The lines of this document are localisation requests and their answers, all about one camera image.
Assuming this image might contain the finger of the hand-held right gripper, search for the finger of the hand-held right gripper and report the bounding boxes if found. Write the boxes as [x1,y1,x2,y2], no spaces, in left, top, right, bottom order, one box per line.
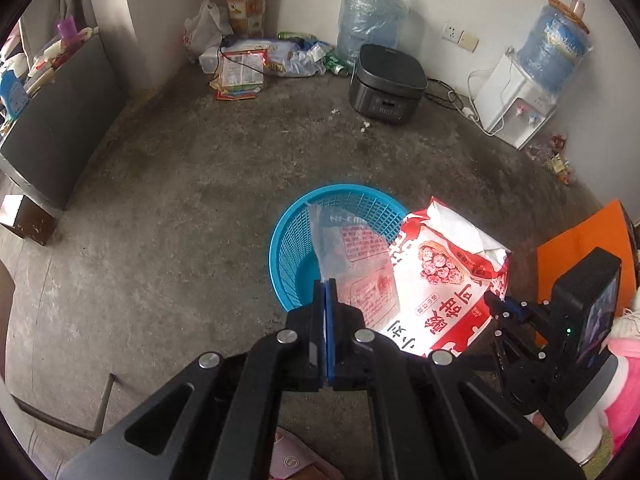
[482,292,551,328]
[492,330,551,411]

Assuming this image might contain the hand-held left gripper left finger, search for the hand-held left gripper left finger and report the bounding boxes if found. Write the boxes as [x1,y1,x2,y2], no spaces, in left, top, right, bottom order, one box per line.
[57,277,331,480]

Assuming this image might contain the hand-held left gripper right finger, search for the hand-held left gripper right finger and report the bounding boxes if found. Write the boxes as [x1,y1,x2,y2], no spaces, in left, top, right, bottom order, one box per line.
[327,280,586,480]

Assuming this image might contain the red and white flour bag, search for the red and white flour bag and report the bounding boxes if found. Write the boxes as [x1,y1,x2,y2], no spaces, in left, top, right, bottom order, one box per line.
[375,197,511,358]

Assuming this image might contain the clear plastic bag red print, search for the clear plastic bag red print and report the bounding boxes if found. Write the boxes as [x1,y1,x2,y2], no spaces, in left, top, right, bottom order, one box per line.
[306,202,408,333]

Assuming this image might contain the blue mesh wastebasket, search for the blue mesh wastebasket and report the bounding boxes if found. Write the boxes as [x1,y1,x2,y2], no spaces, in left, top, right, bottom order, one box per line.
[269,184,411,313]

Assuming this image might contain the person's right forearm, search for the person's right forearm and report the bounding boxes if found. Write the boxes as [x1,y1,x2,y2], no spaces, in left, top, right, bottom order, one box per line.
[570,337,640,463]

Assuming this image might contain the orange board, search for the orange board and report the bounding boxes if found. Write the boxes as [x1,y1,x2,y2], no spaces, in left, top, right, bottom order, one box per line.
[536,200,636,346]

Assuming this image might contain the pink slipper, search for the pink slipper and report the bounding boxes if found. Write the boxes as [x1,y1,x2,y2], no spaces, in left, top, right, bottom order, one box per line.
[270,425,346,480]

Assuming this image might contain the white green shaggy rug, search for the white green shaggy rug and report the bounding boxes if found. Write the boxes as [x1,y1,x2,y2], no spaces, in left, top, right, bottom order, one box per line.
[580,440,616,466]

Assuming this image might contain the scattered snack wrappers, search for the scattered snack wrappers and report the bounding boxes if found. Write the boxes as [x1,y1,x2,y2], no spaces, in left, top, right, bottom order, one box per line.
[530,132,576,186]

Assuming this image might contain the white water dispenser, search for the white water dispenser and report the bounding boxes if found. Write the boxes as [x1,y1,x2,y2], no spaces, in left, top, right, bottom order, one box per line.
[472,47,558,151]

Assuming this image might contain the metal chair legs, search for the metal chair legs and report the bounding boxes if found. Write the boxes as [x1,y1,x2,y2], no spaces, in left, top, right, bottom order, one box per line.
[10,372,118,443]

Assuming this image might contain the full blue water jug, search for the full blue water jug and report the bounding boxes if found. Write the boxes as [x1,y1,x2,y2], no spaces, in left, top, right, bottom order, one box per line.
[516,2,593,96]

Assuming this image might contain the black rice cooker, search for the black rice cooker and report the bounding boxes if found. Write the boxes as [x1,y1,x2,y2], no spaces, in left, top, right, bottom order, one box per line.
[348,44,428,127]

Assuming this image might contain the pile of empty packets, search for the pile of empty packets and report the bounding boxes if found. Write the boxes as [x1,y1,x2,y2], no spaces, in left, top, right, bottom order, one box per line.
[199,32,351,101]

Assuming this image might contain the small brown wooden stool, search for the small brown wooden stool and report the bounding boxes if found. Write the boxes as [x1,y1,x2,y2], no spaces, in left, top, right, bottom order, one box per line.
[0,194,56,247]

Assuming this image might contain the empty clear water jug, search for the empty clear water jug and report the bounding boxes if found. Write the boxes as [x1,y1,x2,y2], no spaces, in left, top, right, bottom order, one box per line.
[336,0,410,66]

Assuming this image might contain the white plastic bag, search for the white plastic bag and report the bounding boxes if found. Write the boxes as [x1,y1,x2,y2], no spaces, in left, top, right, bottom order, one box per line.
[182,0,233,63]

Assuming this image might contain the grey cabinet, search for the grey cabinet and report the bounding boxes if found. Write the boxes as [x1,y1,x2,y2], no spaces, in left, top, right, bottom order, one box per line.
[0,35,128,211]

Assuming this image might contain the blue detergent bottle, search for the blue detergent bottle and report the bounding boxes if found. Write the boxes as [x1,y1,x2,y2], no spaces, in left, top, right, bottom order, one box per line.
[0,70,31,121]

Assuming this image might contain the black power cable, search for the black power cable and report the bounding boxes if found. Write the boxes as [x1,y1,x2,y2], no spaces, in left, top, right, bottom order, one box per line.
[425,79,466,111]

